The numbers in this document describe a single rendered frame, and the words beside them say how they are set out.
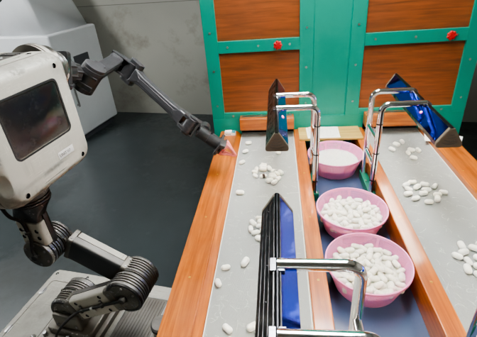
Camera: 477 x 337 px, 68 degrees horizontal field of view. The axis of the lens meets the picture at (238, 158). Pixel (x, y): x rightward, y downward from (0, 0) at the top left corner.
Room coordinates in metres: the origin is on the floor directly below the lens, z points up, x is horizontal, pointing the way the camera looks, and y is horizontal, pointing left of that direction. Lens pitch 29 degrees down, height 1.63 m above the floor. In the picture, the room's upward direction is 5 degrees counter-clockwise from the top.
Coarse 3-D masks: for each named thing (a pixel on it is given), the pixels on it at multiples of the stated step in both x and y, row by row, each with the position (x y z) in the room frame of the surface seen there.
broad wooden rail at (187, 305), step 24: (216, 168) 1.47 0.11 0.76; (216, 192) 1.27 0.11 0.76; (216, 216) 1.10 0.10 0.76; (192, 240) 0.98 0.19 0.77; (216, 240) 0.98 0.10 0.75; (192, 264) 0.86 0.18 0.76; (192, 288) 0.76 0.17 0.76; (168, 312) 0.68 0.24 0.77; (192, 312) 0.67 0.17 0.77; (168, 336) 0.61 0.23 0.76; (192, 336) 0.60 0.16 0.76
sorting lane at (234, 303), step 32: (256, 160) 1.56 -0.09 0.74; (288, 160) 1.53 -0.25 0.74; (256, 192) 1.28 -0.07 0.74; (288, 192) 1.26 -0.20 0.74; (224, 224) 1.08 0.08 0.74; (224, 256) 0.91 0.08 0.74; (256, 256) 0.90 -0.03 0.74; (224, 288) 0.77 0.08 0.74; (256, 288) 0.76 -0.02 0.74; (224, 320) 0.66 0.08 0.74
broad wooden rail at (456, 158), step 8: (432, 144) 1.55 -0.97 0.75; (440, 152) 1.45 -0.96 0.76; (448, 152) 1.44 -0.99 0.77; (456, 152) 1.43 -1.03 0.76; (464, 152) 1.43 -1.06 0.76; (448, 160) 1.37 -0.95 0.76; (456, 160) 1.36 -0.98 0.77; (464, 160) 1.35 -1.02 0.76; (472, 160) 1.35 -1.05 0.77; (456, 168) 1.29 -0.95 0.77; (464, 168) 1.29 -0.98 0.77; (472, 168) 1.28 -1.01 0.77; (456, 176) 1.27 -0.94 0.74; (464, 176) 1.23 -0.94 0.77; (472, 176) 1.22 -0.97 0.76; (464, 184) 1.20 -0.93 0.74; (472, 184) 1.17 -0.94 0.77; (472, 192) 1.13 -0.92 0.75
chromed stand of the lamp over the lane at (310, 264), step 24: (288, 264) 0.49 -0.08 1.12; (312, 264) 0.48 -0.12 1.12; (336, 264) 0.47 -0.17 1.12; (360, 264) 0.48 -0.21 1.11; (360, 288) 0.46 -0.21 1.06; (360, 312) 0.46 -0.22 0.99; (288, 336) 0.34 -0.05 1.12; (312, 336) 0.33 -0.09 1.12; (336, 336) 0.33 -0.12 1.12; (360, 336) 0.33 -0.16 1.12
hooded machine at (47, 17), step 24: (24, 0) 3.67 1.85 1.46; (48, 0) 3.90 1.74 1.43; (0, 24) 3.78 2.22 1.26; (24, 24) 3.68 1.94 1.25; (48, 24) 3.72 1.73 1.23; (72, 24) 4.00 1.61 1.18; (0, 48) 3.76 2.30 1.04; (72, 48) 3.79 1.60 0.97; (96, 48) 4.12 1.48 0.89; (72, 96) 3.61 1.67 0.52; (96, 96) 3.93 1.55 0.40; (96, 120) 3.83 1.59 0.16
